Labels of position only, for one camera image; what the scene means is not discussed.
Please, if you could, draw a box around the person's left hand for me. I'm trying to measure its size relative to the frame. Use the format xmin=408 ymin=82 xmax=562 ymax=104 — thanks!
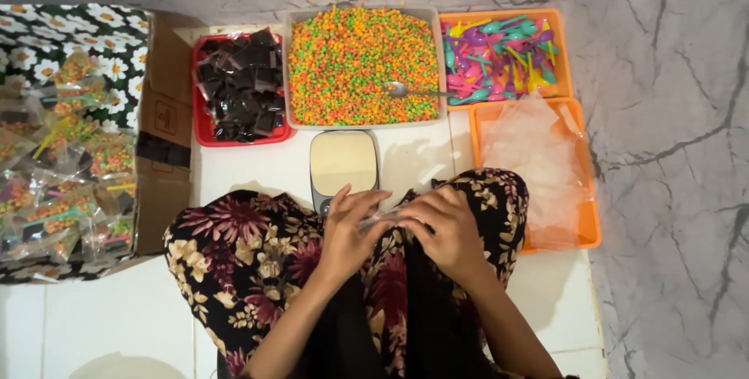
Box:
xmin=316 ymin=184 xmax=394 ymax=277

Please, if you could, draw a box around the person's right hand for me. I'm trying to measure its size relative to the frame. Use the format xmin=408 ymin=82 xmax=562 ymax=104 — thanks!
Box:
xmin=397 ymin=185 xmax=491 ymax=287

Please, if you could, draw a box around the small clear plastic bag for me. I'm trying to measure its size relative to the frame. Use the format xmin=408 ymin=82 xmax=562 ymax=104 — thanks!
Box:
xmin=358 ymin=205 xmax=410 ymax=235

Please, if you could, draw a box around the silver digital kitchen scale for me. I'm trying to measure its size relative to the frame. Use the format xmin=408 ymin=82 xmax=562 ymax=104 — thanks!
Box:
xmin=309 ymin=130 xmax=380 ymax=216

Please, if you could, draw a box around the metal spoon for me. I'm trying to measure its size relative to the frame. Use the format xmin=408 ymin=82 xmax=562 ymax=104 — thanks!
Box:
xmin=383 ymin=81 xmax=458 ymax=99

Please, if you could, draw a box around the pile of clear plastic bags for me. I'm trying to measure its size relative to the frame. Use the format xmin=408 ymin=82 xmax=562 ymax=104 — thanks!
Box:
xmin=479 ymin=90 xmax=595 ymax=249

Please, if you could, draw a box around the grey tray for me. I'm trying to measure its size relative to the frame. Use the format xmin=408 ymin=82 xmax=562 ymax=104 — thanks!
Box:
xmin=282 ymin=6 xmax=448 ymax=132

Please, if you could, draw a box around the heap of colourful cereal balls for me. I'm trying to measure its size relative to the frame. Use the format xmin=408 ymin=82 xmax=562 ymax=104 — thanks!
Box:
xmin=288 ymin=7 xmax=441 ymax=127

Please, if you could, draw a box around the orange tray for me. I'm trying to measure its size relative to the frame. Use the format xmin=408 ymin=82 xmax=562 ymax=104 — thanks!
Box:
xmin=469 ymin=97 xmax=602 ymax=254
xmin=439 ymin=8 xmax=575 ymax=112

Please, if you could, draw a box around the heap of colourful plastic spoons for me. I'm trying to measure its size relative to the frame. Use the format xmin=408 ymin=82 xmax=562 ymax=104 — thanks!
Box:
xmin=443 ymin=14 xmax=559 ymax=106

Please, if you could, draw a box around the person's floral dress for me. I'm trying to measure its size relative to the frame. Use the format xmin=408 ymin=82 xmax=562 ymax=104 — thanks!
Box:
xmin=163 ymin=167 xmax=530 ymax=379

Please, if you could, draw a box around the pile of dark sauce sachets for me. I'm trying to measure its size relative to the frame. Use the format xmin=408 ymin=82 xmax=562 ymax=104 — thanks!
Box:
xmin=195 ymin=27 xmax=286 ymax=143

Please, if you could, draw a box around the red tray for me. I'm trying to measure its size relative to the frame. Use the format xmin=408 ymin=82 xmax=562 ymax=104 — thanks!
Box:
xmin=192 ymin=32 xmax=292 ymax=148

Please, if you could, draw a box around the brown cardboard box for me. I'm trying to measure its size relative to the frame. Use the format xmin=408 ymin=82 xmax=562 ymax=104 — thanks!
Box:
xmin=0 ymin=9 xmax=207 ymax=285

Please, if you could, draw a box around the pile of filled snack bags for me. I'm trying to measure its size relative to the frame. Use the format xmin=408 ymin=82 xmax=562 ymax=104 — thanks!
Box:
xmin=0 ymin=51 xmax=137 ymax=264

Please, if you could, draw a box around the daisy print cloth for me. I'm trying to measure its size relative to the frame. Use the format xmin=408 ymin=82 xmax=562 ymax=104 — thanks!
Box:
xmin=0 ymin=4 xmax=151 ymax=133

